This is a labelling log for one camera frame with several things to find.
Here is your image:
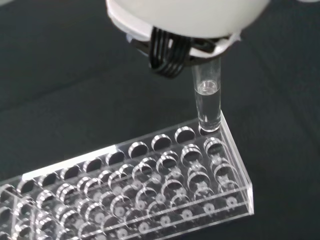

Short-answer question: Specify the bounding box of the black bench cloth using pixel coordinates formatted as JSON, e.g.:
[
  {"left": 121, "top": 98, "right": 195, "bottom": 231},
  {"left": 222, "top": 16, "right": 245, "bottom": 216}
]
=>
[{"left": 0, "top": 0, "right": 320, "bottom": 240}]

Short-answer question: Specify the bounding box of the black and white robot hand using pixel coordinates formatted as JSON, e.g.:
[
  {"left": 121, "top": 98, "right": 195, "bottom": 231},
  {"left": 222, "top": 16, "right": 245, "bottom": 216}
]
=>
[{"left": 104, "top": 0, "right": 272, "bottom": 79}]

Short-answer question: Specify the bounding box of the clear acrylic test tube rack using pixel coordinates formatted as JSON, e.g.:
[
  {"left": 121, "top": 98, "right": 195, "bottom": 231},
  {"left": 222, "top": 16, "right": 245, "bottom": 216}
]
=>
[{"left": 0, "top": 116, "right": 255, "bottom": 240}]

